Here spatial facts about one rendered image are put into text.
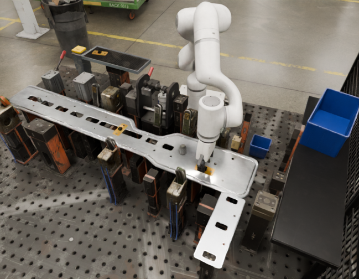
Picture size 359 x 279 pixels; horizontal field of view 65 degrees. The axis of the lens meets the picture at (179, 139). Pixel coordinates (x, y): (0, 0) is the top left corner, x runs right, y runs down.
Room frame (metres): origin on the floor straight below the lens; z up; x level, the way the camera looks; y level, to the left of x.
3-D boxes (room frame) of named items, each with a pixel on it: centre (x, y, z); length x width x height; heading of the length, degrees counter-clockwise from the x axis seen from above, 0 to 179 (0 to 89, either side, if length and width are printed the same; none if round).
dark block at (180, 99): (1.09, -0.01, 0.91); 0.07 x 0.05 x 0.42; 154
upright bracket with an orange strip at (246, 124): (0.89, -0.29, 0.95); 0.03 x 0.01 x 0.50; 64
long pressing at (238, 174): (1.00, 0.31, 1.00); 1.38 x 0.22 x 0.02; 64
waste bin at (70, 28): (3.66, 1.44, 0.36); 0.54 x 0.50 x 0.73; 161
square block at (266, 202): (0.56, -0.32, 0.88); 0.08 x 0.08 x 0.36; 64
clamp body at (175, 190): (0.63, 0.01, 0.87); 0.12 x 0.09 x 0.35; 154
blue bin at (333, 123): (0.95, -0.69, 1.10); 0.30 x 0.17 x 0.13; 145
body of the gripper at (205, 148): (0.75, -0.11, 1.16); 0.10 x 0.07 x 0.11; 154
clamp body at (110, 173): (0.82, 0.31, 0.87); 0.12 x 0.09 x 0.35; 154
